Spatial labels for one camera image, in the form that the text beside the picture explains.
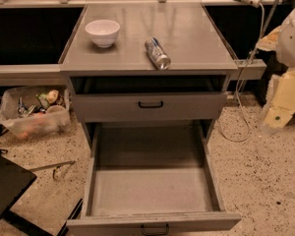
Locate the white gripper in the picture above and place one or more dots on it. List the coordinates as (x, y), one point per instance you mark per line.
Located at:
(293, 43)

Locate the open grey middle drawer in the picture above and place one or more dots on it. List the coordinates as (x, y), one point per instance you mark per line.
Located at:
(150, 181)

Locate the silver blue redbull can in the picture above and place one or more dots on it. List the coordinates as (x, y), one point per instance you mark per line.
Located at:
(159, 58)

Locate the grey top drawer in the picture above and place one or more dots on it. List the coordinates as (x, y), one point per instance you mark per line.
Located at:
(110, 107)

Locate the black chair base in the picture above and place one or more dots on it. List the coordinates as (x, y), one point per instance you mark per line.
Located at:
(14, 181)

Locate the clear plastic storage bin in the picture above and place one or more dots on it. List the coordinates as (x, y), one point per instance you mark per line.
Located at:
(35, 111)

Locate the white ceramic bowl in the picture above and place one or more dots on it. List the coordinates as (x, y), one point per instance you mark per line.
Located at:
(103, 33)

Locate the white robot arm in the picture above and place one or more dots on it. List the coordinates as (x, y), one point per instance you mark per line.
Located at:
(282, 41)

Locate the grey drawer cabinet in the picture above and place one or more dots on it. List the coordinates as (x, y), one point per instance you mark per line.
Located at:
(147, 63)

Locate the metal rod on floor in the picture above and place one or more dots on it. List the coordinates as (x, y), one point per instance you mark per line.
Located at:
(70, 162)

